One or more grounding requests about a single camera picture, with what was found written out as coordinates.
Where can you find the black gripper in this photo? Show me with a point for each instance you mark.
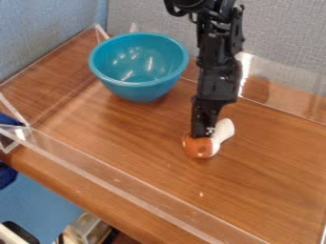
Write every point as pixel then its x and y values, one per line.
pixel 218 86

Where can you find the black and white object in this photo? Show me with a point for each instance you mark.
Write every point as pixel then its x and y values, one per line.
pixel 12 234

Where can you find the blue bowl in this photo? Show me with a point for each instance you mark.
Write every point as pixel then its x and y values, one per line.
pixel 139 64

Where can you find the blue clamp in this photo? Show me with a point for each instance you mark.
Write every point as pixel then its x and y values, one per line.
pixel 7 172

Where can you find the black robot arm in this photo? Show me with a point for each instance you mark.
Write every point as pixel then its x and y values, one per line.
pixel 218 20

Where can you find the clear acrylic barrier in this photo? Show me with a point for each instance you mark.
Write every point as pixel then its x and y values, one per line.
pixel 109 155

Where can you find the clear plastic container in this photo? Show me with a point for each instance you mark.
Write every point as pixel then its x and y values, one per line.
pixel 85 230

